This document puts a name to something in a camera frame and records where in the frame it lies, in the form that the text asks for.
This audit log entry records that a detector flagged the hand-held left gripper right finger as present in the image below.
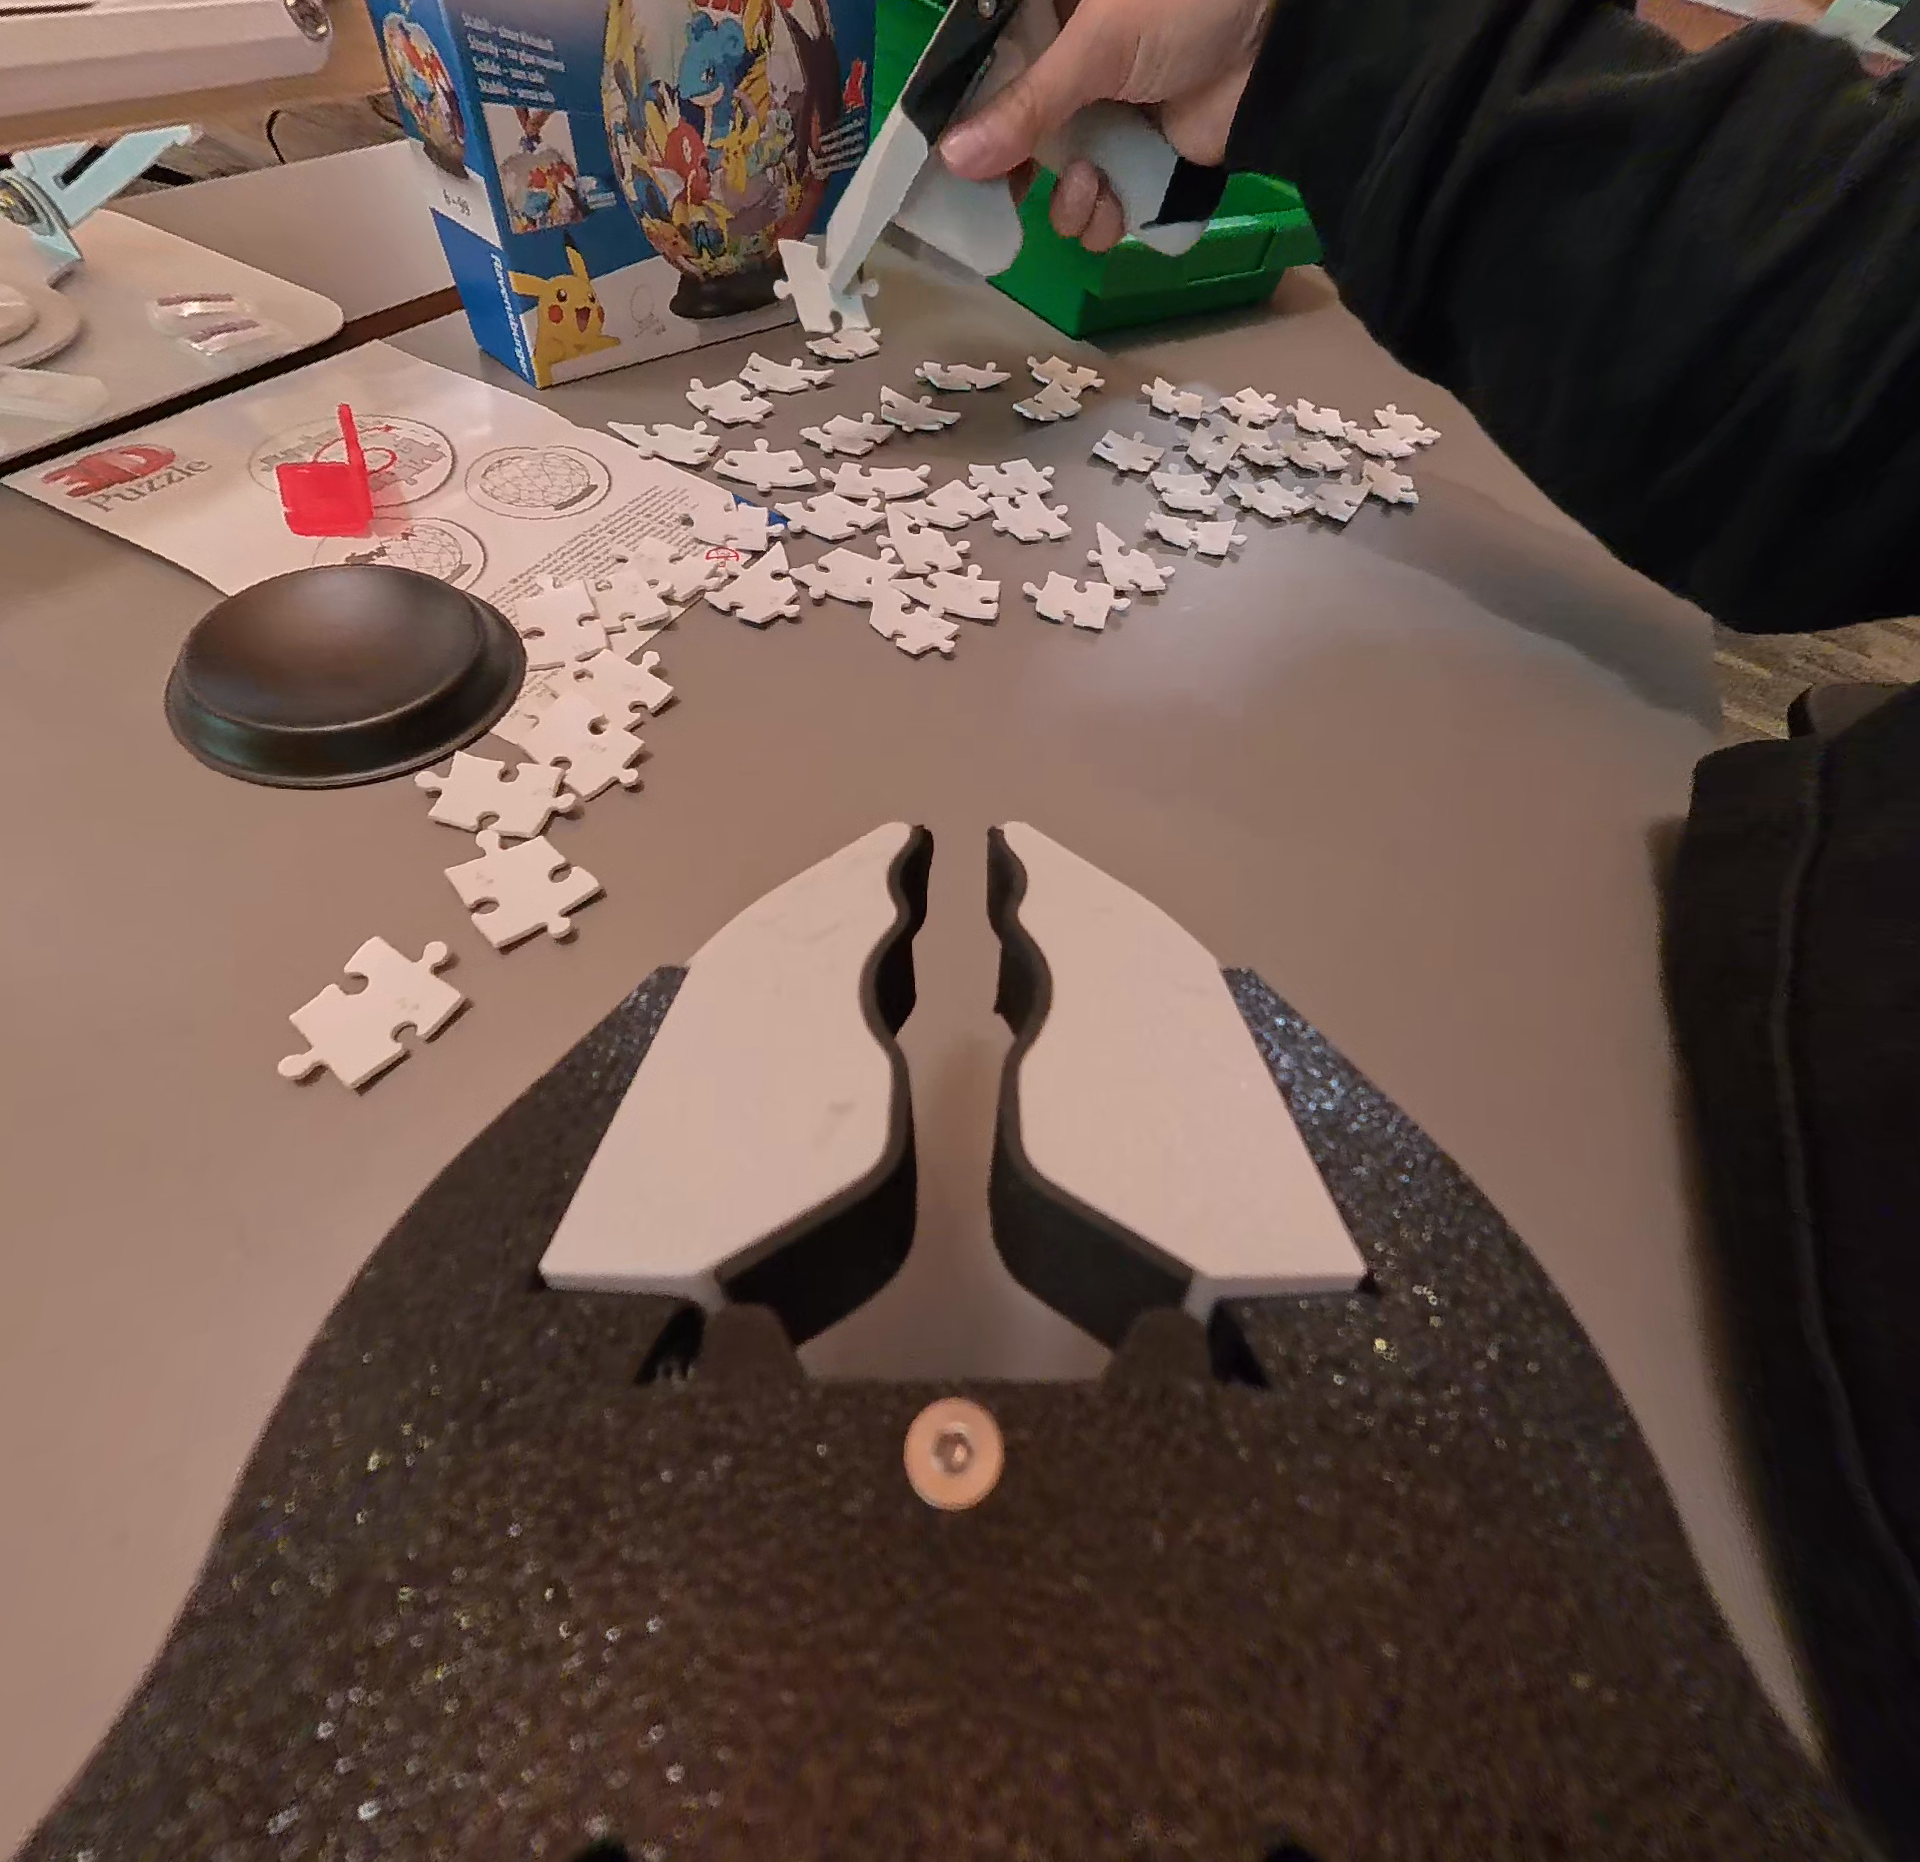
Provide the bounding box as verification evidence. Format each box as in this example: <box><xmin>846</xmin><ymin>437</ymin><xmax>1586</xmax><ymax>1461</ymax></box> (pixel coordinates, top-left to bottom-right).
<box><xmin>986</xmin><ymin>820</ymin><xmax>1369</xmax><ymax>1353</ymax></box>

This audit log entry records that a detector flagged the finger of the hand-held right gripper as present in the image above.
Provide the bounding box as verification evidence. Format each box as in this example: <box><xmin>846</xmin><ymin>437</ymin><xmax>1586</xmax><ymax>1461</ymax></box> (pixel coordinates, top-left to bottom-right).
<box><xmin>824</xmin><ymin>94</ymin><xmax>964</xmax><ymax>292</ymax></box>

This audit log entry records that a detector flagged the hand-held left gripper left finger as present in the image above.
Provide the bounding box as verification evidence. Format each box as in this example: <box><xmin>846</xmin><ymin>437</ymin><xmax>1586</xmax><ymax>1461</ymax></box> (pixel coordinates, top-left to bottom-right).
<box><xmin>538</xmin><ymin>820</ymin><xmax>936</xmax><ymax>1347</ymax></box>

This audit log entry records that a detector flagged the single white puzzle piece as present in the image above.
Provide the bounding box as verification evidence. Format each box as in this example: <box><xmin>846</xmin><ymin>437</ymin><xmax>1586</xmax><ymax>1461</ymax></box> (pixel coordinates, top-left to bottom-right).
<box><xmin>773</xmin><ymin>235</ymin><xmax>882</xmax><ymax>335</ymax></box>

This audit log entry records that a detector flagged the scatter of white puzzle pieces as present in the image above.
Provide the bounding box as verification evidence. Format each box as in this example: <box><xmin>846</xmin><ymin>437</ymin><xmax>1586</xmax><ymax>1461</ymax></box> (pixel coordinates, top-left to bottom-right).
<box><xmin>276</xmin><ymin>344</ymin><xmax>1442</xmax><ymax>1094</ymax></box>

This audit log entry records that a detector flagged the person's right forearm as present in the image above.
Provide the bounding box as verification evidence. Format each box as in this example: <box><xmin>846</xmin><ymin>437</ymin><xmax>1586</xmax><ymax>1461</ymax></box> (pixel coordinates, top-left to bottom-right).
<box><xmin>1222</xmin><ymin>0</ymin><xmax>1920</xmax><ymax>637</ymax></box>

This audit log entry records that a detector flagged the blue puzzle box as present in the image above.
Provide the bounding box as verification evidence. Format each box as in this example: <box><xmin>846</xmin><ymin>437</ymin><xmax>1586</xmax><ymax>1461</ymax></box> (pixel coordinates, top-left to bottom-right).
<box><xmin>348</xmin><ymin>0</ymin><xmax>879</xmax><ymax>392</ymax></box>

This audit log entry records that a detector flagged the person's right hand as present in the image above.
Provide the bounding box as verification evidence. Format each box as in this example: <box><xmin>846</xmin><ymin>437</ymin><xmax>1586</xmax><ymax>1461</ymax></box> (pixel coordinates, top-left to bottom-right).
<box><xmin>939</xmin><ymin>0</ymin><xmax>1298</xmax><ymax>254</ymax></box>

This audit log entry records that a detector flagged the green plastic bin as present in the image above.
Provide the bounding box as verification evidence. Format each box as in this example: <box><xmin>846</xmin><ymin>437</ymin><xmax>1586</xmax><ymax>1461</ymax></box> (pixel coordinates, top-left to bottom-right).
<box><xmin>875</xmin><ymin>0</ymin><xmax>1326</xmax><ymax>341</ymax></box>

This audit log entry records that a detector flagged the white folded leaflet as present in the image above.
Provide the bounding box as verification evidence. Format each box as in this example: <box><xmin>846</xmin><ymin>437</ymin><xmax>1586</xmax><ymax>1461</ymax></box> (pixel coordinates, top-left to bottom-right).
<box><xmin>0</xmin><ymin>339</ymin><xmax>790</xmax><ymax>648</ymax></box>

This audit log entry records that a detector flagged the black round stand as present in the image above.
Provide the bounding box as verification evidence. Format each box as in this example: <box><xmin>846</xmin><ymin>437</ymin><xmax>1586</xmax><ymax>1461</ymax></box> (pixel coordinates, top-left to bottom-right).
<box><xmin>166</xmin><ymin>564</ymin><xmax>531</xmax><ymax>787</ymax></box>

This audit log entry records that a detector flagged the person's black hoodie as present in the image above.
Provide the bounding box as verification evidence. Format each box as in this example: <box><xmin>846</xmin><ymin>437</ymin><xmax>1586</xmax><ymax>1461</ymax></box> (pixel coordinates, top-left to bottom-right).
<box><xmin>1658</xmin><ymin>684</ymin><xmax>1920</xmax><ymax>1848</ymax></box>

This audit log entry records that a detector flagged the red plastic clip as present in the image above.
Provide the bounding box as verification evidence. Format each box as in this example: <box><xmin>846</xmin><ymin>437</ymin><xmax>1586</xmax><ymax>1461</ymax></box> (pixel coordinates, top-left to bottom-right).
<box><xmin>276</xmin><ymin>402</ymin><xmax>376</xmax><ymax>536</ymax></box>

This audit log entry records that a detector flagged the task instruction sheet on clipboard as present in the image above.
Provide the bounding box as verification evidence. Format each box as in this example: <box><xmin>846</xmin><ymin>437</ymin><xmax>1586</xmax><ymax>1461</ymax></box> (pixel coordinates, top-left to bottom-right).
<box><xmin>0</xmin><ymin>0</ymin><xmax>396</xmax><ymax>266</ymax></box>

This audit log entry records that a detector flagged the white rounded board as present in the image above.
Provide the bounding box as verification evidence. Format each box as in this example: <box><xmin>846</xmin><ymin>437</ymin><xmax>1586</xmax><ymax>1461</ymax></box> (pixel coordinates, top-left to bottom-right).
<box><xmin>0</xmin><ymin>213</ymin><xmax>348</xmax><ymax>460</ymax></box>

